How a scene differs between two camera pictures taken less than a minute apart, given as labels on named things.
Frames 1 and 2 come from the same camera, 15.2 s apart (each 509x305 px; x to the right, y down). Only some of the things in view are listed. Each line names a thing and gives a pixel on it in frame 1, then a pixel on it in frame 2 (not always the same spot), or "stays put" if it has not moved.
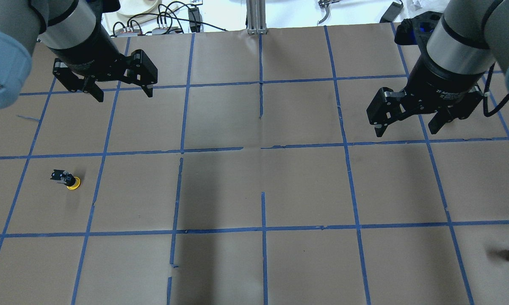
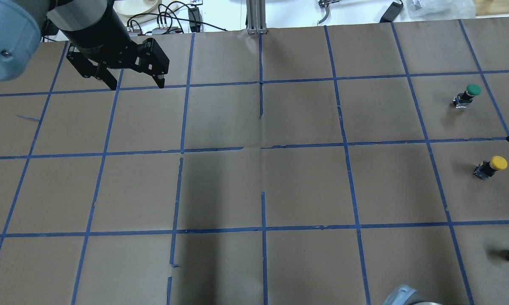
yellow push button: [70, 181] to [487, 169]
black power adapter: [391, 13] stays put
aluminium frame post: [256, 17] stays put
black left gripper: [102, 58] to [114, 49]
